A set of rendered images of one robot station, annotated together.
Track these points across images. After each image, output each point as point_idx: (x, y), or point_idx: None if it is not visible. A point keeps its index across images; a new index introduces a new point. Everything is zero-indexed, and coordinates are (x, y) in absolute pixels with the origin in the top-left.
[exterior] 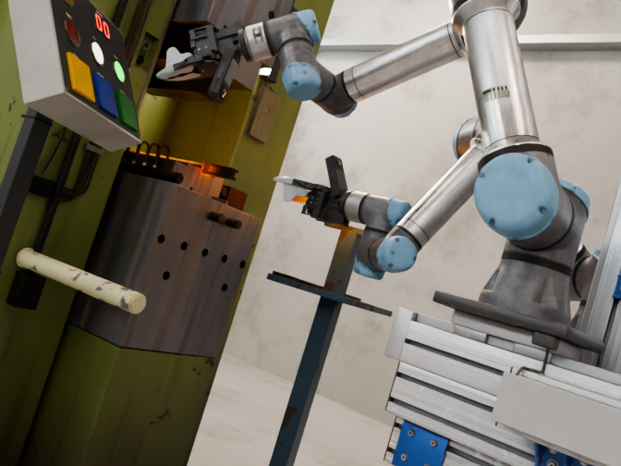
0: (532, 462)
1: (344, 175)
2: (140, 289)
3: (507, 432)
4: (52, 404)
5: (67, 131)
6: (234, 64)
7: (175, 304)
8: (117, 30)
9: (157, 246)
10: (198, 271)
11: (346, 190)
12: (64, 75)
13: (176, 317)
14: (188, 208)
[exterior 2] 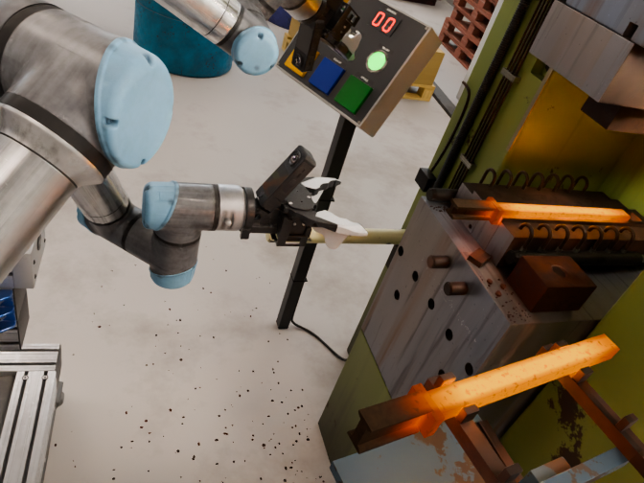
0: None
1: (285, 176)
2: (379, 289)
3: None
4: None
5: None
6: (305, 29)
7: (397, 334)
8: (421, 24)
9: (397, 256)
10: (421, 320)
11: (266, 194)
12: (284, 55)
13: (395, 350)
14: (426, 234)
